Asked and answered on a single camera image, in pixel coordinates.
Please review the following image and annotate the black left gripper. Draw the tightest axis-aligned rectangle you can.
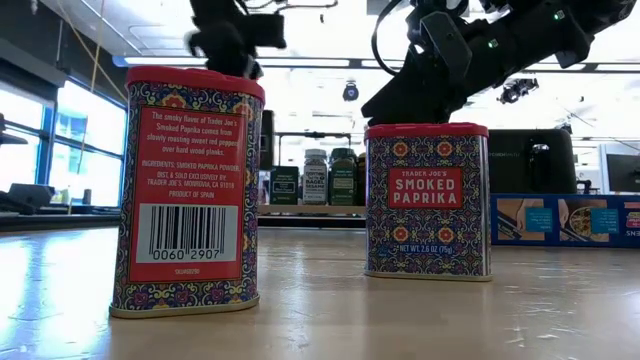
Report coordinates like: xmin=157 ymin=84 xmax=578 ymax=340
xmin=184 ymin=0 xmax=289 ymax=80

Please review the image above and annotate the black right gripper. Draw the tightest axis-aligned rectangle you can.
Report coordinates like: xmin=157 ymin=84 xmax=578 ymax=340
xmin=360 ymin=9 xmax=531 ymax=127

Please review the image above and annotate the green lid oregano spice jar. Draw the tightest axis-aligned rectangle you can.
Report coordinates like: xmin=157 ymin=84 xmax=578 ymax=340
xmin=328 ymin=147 xmax=358 ymax=206

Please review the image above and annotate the red lid smoked paprika tin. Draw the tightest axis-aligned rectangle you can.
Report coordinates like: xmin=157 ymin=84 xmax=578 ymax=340
xmin=363 ymin=122 xmax=494 ymax=283
xmin=108 ymin=64 xmax=266 ymax=320

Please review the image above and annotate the white lid bagel seasoning jar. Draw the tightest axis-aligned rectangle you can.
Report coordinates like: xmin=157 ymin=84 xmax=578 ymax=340
xmin=303 ymin=148 xmax=329 ymax=206

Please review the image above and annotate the dark black pepper spice tin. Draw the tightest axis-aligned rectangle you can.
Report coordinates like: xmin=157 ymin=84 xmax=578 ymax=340
xmin=269 ymin=165 xmax=300 ymax=206

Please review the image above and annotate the overhead light bar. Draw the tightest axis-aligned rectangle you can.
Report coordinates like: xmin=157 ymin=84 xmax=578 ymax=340
xmin=112 ymin=55 xmax=631 ymax=75

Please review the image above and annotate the black ceiling spotlight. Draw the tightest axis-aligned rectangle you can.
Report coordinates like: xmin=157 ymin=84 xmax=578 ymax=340
xmin=497 ymin=77 xmax=540 ymax=105

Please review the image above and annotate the black four slot toaster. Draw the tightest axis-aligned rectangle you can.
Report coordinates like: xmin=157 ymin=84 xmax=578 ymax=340
xmin=488 ymin=128 xmax=579 ymax=195

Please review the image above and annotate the blue plastic wrap box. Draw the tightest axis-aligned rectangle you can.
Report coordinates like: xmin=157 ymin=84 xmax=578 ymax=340
xmin=490 ymin=193 xmax=640 ymax=250

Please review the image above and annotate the black monitor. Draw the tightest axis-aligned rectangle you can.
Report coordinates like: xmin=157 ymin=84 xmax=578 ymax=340
xmin=606 ymin=153 xmax=640 ymax=194

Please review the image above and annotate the dark long counter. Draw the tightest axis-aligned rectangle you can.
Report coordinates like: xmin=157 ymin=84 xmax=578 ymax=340
xmin=0 ymin=203 xmax=122 ymax=233

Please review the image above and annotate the black angled device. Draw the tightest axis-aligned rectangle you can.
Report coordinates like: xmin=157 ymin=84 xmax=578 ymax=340
xmin=0 ymin=182 xmax=56 ymax=216

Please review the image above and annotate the yellow extension cable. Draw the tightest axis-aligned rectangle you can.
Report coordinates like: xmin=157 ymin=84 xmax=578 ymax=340
xmin=55 ymin=0 xmax=129 ymax=212

